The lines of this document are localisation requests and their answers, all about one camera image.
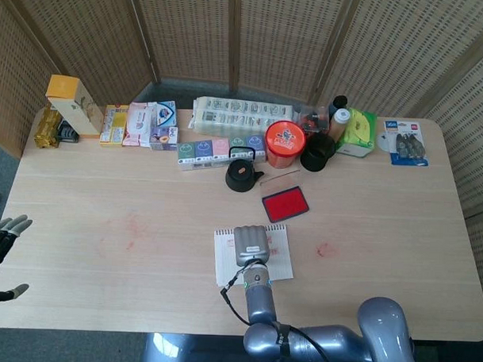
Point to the pale yellow tissue roll pack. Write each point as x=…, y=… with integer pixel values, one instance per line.
x=236, y=117

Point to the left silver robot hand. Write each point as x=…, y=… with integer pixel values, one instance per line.
x=3, y=234

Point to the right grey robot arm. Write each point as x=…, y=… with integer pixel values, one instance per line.
x=261, y=305

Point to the colourful pocket tissue multipack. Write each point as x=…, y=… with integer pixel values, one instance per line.
x=204, y=154

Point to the gold foil package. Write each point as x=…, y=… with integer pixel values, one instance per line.
x=47, y=128

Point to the small purple box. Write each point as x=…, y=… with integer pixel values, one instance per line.
x=163, y=138

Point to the orange snack tub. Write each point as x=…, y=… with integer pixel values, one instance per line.
x=285, y=141

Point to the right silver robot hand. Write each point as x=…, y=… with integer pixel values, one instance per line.
x=251, y=245

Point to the blue blister pack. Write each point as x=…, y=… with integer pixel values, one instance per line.
x=407, y=143

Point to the black teapot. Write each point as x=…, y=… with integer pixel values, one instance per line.
x=239, y=177

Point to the blue white box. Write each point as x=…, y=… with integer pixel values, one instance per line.
x=166, y=114

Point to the tall beige orange carton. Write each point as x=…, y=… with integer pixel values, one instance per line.
x=75, y=111

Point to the green tissue box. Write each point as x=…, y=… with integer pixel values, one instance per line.
x=360, y=131

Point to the brown bottle white cap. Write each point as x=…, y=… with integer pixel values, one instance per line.
x=338, y=123

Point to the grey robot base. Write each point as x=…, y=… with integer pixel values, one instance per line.
x=200, y=352

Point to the dark bottle black cap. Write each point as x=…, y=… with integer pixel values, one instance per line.
x=339, y=102

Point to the black mesh pen holder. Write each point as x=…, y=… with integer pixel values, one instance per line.
x=316, y=152

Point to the woven folding screen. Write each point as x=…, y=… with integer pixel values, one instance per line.
x=191, y=32

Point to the clear plastic box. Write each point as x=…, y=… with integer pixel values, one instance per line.
x=313, y=118

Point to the white spiral notepad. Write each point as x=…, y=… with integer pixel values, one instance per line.
x=282, y=266

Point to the white disc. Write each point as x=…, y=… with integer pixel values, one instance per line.
x=385, y=141

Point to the red ink pad clear lid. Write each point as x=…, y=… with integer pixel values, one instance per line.
x=284, y=204

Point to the yellow flat box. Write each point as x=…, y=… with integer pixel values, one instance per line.
x=113, y=127

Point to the pink wet wipes pack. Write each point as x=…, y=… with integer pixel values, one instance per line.
x=138, y=123

